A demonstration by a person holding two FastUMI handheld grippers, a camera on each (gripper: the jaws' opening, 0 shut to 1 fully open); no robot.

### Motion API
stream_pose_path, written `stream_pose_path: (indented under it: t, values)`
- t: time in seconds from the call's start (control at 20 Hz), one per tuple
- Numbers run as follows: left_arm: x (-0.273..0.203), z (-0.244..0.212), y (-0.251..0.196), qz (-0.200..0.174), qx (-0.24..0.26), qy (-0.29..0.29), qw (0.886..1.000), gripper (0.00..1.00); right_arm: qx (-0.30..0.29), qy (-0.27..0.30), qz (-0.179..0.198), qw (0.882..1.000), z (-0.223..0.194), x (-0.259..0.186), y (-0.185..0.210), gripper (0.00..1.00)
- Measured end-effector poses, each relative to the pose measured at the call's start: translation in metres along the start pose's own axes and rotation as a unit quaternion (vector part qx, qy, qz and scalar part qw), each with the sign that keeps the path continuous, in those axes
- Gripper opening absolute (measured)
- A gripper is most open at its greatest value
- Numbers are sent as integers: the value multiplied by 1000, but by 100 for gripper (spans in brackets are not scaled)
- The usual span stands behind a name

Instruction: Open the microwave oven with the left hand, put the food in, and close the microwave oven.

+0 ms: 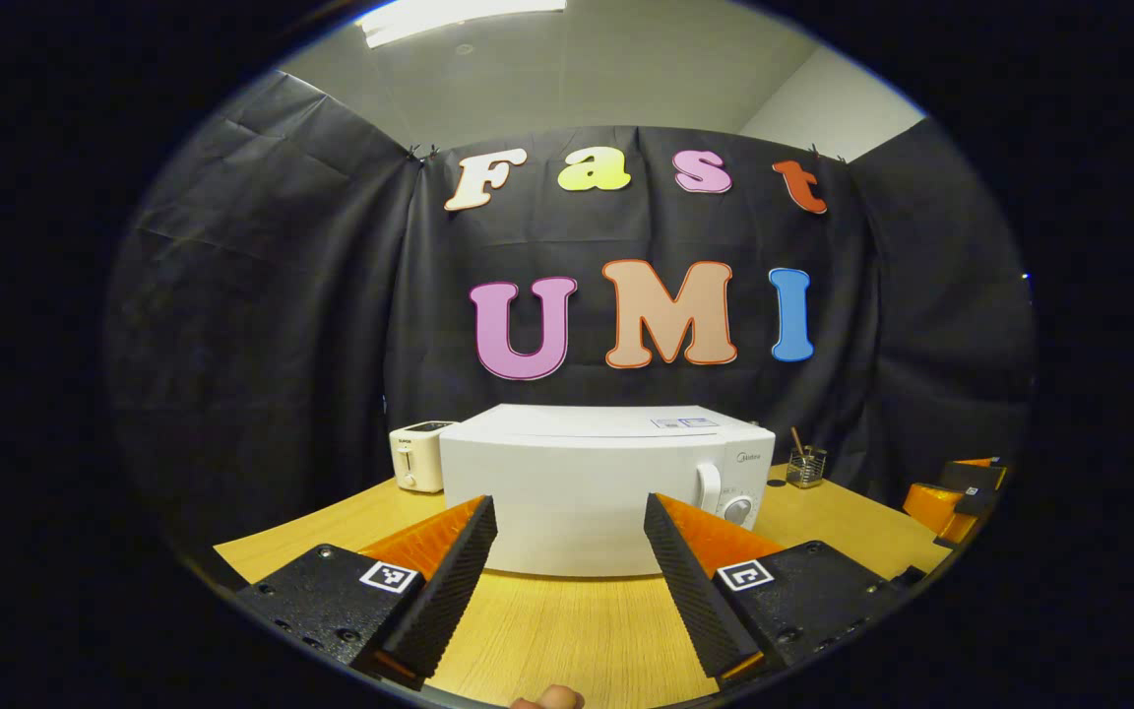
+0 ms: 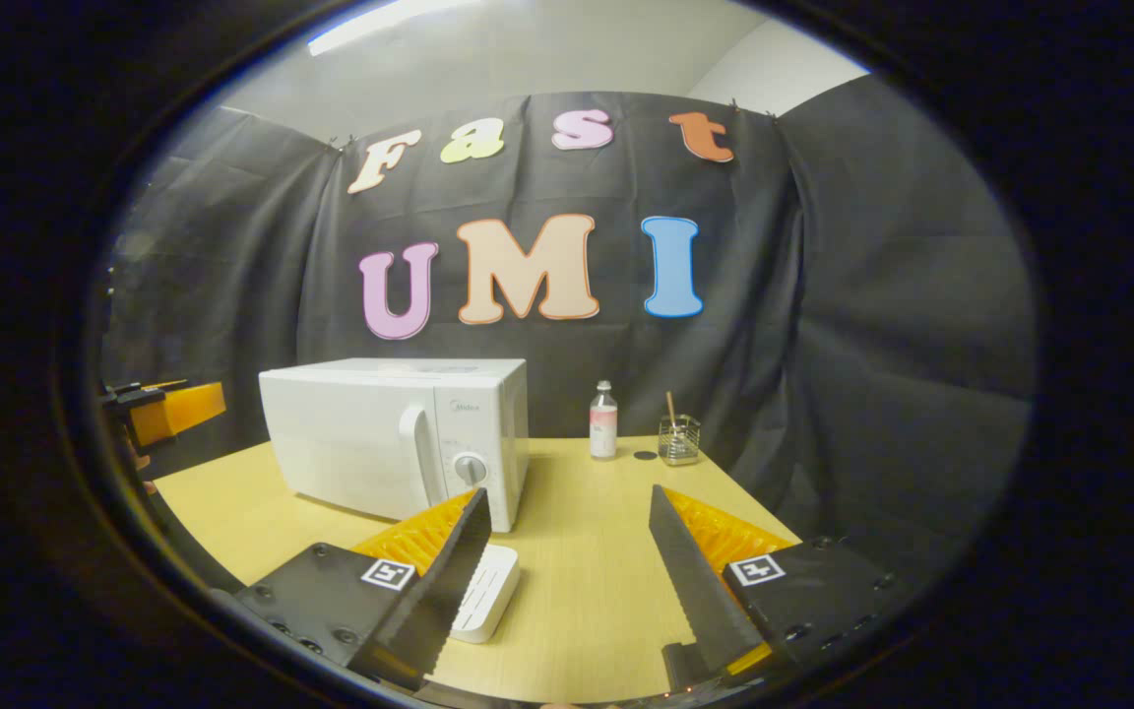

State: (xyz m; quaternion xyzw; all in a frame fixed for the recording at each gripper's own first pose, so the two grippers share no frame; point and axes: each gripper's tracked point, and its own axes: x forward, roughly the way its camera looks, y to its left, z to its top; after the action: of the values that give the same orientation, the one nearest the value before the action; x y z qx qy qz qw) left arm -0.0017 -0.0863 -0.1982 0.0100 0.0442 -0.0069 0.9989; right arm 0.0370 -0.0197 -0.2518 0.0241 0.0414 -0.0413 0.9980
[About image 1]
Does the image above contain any white toaster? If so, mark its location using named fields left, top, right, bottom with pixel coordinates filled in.
left=389, top=420, right=458, bottom=493

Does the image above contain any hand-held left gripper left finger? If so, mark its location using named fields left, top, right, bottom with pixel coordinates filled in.
left=235, top=494, right=499, bottom=690

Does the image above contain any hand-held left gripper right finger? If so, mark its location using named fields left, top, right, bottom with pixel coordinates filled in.
left=643, top=492, right=908, bottom=680

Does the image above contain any white microwave oven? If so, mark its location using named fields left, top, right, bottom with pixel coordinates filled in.
left=439, top=404, right=777, bottom=578

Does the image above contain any ceiling light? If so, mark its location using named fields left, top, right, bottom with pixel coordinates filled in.
left=355, top=0, right=570, bottom=48

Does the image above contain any glass holder cup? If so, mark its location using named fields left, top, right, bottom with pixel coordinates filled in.
left=787, top=446, right=829, bottom=489

